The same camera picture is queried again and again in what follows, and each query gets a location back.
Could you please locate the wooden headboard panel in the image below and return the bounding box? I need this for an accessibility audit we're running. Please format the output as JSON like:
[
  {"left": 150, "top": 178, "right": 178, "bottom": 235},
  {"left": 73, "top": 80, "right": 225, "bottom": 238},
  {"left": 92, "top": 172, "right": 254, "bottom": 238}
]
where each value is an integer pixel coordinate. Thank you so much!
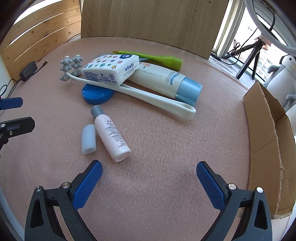
[{"left": 81, "top": 0, "right": 228, "bottom": 58}]

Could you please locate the white ring light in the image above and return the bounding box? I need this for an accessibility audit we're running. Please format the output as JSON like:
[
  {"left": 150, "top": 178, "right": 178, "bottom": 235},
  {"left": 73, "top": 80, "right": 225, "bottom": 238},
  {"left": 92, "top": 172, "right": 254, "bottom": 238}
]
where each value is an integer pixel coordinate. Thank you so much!
[{"left": 244, "top": 0, "right": 295, "bottom": 56}]

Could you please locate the translucent white cap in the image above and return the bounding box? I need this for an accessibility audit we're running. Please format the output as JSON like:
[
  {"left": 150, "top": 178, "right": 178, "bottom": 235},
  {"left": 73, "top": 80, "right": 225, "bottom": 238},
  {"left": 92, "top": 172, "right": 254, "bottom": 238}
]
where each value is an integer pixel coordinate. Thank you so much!
[{"left": 81, "top": 124, "right": 96, "bottom": 155}]

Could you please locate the black usb cable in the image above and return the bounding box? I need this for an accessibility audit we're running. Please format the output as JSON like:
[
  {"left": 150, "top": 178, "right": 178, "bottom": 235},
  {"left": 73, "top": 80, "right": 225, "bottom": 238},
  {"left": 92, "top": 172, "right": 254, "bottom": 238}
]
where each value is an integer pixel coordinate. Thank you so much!
[{"left": 0, "top": 60, "right": 49, "bottom": 98}]

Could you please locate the black tripod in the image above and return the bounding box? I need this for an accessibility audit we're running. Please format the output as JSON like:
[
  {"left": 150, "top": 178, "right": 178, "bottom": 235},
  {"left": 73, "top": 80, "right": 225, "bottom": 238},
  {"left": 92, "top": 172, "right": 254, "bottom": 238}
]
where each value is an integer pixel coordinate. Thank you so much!
[{"left": 221, "top": 39, "right": 264, "bottom": 80}]

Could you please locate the black power adapter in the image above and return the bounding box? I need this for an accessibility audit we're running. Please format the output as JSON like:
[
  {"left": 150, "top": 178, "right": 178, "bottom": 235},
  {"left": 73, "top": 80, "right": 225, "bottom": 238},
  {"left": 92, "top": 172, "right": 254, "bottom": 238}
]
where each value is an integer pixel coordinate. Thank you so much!
[{"left": 19, "top": 61, "right": 38, "bottom": 82}]

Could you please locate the blue round tape measure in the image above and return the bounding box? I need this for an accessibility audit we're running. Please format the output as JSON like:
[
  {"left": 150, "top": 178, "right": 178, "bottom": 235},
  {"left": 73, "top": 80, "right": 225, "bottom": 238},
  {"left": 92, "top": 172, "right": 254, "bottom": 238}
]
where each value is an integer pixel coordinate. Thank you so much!
[{"left": 82, "top": 84, "right": 114, "bottom": 105}]

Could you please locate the white tube blue cap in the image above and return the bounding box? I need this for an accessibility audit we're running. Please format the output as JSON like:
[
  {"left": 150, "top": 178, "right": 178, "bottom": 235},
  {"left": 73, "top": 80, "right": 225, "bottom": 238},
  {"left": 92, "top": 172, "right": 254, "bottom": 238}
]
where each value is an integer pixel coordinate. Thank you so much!
[{"left": 129, "top": 62, "right": 202, "bottom": 106}]

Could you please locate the green tube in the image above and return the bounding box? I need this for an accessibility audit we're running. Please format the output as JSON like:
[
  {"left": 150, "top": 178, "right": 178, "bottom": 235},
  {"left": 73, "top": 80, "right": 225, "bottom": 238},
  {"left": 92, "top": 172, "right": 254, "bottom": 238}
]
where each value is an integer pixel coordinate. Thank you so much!
[{"left": 112, "top": 51, "right": 183, "bottom": 70}]

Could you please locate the Vinda tissue pack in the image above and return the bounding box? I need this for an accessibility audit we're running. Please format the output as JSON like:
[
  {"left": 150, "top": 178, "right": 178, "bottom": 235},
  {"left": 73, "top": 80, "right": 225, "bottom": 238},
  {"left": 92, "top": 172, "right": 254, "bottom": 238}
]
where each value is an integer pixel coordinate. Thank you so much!
[{"left": 81, "top": 54, "right": 139, "bottom": 85}]

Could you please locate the cardboard box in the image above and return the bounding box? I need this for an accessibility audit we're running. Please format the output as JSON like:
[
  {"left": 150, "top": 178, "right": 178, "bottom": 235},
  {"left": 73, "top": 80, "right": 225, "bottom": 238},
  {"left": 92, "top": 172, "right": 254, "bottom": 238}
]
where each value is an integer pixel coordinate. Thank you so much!
[{"left": 243, "top": 82, "right": 295, "bottom": 219}]

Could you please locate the small pink bottle grey cap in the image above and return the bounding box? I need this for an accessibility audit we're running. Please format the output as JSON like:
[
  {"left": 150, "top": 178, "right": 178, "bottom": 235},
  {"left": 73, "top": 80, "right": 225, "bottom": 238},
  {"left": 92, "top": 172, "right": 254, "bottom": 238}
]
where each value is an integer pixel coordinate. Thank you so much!
[{"left": 91, "top": 105, "right": 131, "bottom": 162}]

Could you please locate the wooden slat panel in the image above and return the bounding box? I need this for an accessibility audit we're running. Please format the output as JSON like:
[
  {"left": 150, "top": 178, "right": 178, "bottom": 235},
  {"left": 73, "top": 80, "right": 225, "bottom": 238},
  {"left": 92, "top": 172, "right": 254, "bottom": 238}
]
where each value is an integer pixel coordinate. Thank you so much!
[{"left": 1, "top": 0, "right": 81, "bottom": 79}]

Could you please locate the grey white penguin plush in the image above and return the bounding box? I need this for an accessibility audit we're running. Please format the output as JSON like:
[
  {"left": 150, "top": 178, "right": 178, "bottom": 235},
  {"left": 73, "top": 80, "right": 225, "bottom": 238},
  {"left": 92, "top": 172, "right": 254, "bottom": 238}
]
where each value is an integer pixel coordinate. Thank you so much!
[{"left": 263, "top": 55, "right": 296, "bottom": 137}]

